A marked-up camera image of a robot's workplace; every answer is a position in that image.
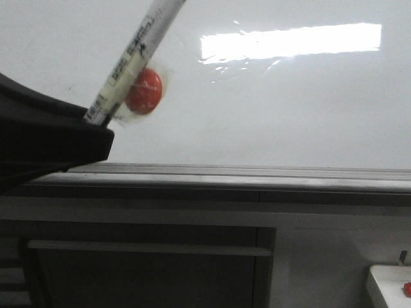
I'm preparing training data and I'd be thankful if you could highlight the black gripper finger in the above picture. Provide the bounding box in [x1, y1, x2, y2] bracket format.
[1, 75, 114, 194]

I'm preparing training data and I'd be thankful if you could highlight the red round magnet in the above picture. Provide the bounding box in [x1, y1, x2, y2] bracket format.
[125, 68, 162, 115]

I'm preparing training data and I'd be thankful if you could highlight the white whiteboard marker pen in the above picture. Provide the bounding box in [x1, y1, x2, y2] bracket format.
[83, 1, 185, 126]

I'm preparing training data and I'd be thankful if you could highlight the grey whiteboard marker tray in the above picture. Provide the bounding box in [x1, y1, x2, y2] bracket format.
[5, 163, 410, 206]

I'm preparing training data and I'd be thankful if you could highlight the white whiteboard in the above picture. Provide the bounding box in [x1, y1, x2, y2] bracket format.
[1, 1, 410, 169]

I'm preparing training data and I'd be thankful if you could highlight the dark cabinet door panel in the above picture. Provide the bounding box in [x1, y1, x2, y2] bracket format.
[19, 223, 275, 307]

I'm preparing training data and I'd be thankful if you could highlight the white box with red button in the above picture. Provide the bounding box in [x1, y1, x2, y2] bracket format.
[366, 250, 410, 307]

